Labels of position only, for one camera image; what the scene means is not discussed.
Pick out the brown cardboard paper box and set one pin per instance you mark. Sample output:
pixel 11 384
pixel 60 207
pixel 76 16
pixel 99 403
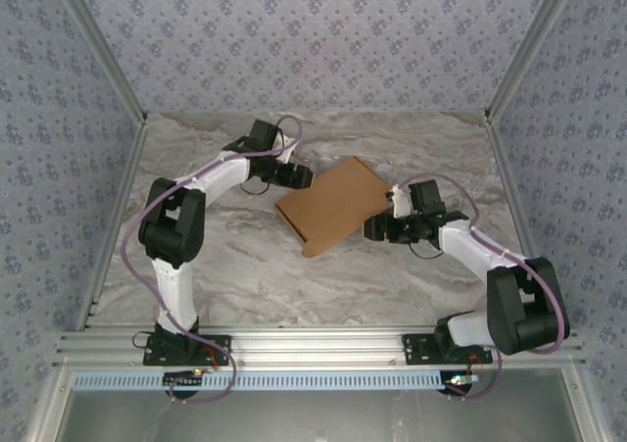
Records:
pixel 333 207

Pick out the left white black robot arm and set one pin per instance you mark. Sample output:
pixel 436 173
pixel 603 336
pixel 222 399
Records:
pixel 174 290

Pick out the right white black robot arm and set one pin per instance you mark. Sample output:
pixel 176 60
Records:
pixel 470 246

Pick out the small black controller board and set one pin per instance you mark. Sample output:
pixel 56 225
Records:
pixel 458 382
pixel 181 378

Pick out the grey metal lower panel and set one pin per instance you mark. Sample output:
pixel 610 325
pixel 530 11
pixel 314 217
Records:
pixel 313 417

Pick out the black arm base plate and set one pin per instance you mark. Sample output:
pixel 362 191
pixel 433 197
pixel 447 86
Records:
pixel 218 349
pixel 416 349

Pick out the aluminium mounting rail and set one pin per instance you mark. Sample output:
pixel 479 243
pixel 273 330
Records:
pixel 313 346

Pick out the aluminium frame post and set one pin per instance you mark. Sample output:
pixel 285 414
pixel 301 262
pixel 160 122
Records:
pixel 100 50
pixel 534 45

